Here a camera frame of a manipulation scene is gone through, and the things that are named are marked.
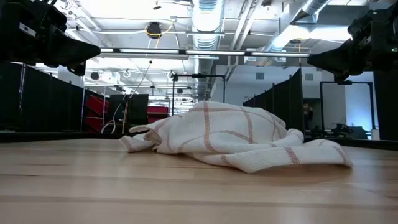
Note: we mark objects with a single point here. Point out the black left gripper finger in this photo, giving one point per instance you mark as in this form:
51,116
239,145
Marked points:
71,51
77,68

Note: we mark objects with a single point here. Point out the white towel with red checks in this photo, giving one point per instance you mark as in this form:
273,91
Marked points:
224,124

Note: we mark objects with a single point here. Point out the red storage shelf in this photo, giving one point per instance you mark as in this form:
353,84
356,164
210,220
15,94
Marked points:
95,112

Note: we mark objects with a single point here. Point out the person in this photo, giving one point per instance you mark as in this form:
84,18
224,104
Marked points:
308,116

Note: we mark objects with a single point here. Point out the black equipment on distant table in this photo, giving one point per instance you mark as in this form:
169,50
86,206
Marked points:
345,129

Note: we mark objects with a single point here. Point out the tall black panel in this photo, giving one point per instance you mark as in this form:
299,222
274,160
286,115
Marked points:
387,105

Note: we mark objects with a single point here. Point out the black monitor screen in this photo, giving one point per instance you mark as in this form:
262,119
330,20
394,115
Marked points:
136,109

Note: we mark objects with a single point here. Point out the black round ceiling device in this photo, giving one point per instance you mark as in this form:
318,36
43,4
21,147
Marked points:
154,29

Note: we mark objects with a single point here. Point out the red storage bin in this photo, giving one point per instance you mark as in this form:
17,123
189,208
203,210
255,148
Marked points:
157,112

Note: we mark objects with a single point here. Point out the black overhead light bar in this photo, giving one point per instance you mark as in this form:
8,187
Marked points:
214,52

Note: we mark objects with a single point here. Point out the grey wall vent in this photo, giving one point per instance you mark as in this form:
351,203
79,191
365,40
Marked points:
309,76
260,76

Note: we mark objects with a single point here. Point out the long black partition wall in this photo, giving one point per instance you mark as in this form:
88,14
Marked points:
40,99

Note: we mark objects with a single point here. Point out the smooth silver ceiling duct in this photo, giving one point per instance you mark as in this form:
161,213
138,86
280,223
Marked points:
289,34

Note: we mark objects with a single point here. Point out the black stepped partition wall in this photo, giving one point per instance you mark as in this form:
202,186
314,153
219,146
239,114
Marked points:
286,99

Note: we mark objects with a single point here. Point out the black metal stand frame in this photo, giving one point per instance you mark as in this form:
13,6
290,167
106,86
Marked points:
199,76

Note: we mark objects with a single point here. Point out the silver ribbed ceiling duct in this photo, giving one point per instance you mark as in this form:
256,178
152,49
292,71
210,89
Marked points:
206,18

